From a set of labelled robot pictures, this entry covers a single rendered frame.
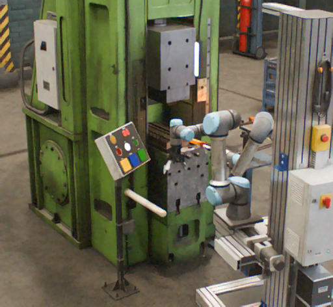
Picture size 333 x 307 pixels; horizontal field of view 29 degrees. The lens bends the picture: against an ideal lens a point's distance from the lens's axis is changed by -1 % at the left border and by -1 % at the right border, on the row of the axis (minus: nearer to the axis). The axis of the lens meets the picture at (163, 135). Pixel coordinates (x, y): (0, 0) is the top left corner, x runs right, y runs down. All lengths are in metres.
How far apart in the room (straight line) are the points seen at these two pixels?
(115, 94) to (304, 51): 1.56
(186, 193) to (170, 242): 0.39
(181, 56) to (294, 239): 1.58
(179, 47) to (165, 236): 1.39
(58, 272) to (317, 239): 2.17
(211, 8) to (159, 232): 1.69
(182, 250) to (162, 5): 1.82
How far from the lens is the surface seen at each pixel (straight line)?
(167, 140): 4.60
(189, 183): 4.71
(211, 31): 4.77
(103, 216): 4.94
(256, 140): 3.95
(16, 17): 10.39
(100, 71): 4.64
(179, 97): 4.51
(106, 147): 4.04
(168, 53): 4.38
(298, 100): 3.39
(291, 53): 3.41
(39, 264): 5.05
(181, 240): 4.95
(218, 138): 3.60
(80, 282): 4.79
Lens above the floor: 2.52
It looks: 19 degrees down
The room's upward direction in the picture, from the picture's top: straight up
